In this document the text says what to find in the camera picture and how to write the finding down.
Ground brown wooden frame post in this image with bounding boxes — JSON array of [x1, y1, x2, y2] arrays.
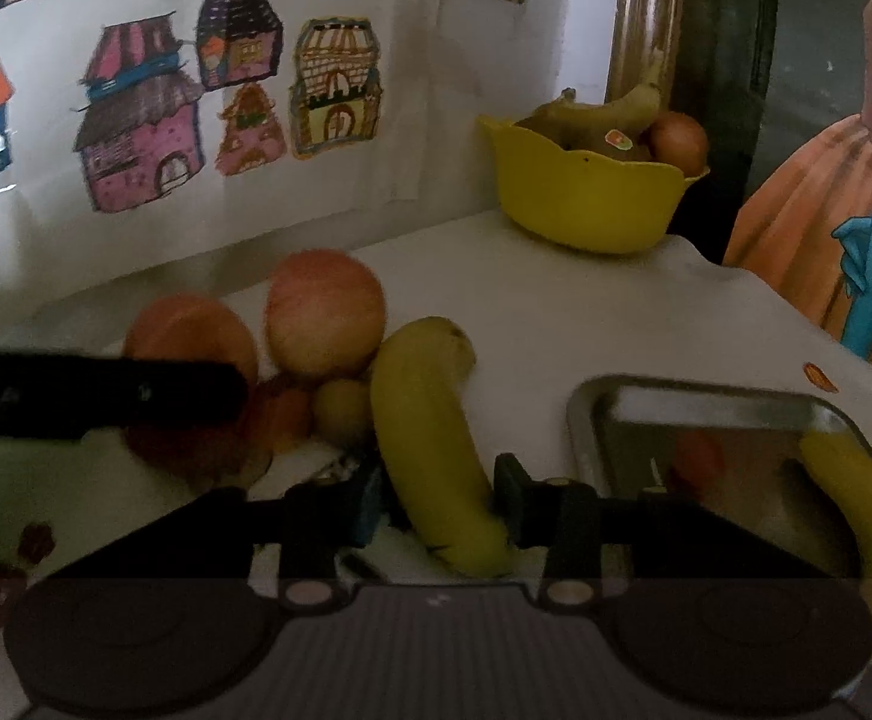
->
[[605, 0, 683, 104]]

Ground brown onion in bowl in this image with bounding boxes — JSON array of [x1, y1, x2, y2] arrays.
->
[[648, 110, 709, 177]]

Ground metal tray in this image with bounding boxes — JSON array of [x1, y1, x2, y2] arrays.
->
[[566, 376, 872, 582]]

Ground banana in yellow bowl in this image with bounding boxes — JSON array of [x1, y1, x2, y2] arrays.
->
[[519, 49, 664, 149]]

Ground small yellow-green fruit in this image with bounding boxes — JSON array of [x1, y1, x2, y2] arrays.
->
[[312, 379, 372, 447]]

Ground large red apple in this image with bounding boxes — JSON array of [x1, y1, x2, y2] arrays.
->
[[265, 249, 387, 379]]

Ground house drawings paper sheet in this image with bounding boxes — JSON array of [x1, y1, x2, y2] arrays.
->
[[0, 0, 439, 310]]

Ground yellow fruit bowl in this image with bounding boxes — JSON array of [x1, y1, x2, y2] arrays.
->
[[478, 115, 699, 255]]

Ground girl painting poster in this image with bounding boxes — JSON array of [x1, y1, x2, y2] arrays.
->
[[724, 0, 872, 364]]

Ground small red tomato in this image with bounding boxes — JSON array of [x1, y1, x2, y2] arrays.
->
[[253, 379, 312, 455]]

